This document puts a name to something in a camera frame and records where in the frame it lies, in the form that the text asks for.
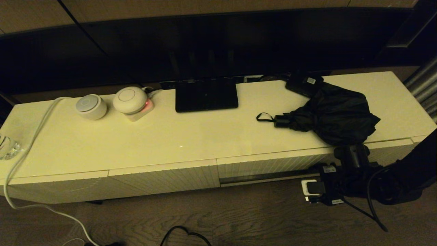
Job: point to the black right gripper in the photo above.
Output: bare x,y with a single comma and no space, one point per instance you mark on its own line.
333,186

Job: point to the white ribbed drawer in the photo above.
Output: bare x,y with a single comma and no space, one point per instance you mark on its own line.
273,167

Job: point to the black umbrella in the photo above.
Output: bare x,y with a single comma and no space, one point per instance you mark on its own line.
338,116

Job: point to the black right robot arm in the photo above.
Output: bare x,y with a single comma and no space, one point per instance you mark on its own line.
403,184

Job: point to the white TV cabinet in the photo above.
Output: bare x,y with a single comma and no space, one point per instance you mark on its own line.
191,136

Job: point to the narrow white ribbed cabinet front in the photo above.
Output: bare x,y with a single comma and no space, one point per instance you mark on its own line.
418,145

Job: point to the black set-top box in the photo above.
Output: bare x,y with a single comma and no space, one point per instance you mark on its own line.
302,83

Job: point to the grey curtain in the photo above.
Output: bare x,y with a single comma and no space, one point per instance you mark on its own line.
425,85

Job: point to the black flat television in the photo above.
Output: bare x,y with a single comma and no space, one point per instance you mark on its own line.
239,44

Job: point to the white round dome device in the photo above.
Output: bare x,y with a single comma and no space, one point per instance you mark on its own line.
129,99

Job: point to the white speaker grey top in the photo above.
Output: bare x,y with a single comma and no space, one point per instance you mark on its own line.
90,107

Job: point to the clear glass cup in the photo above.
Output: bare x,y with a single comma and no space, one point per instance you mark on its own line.
8,148

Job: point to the black TV base plate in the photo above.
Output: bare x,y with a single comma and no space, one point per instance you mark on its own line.
205,97

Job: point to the white power strip red switch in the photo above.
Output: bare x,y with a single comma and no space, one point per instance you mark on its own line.
143,112

